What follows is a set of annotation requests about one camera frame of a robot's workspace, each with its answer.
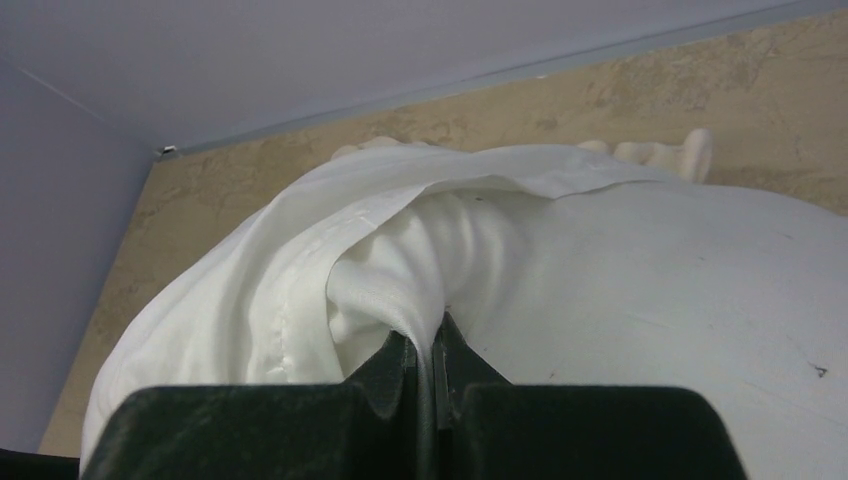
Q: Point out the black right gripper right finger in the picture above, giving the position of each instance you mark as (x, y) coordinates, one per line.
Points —
(490, 428)

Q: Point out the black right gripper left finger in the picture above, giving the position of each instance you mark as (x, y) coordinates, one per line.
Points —
(361, 428)

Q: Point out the white pillow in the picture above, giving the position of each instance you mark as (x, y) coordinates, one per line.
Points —
(739, 295)

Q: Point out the dark green cream-frilled pillowcase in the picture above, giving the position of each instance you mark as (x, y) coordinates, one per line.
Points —
(386, 237)

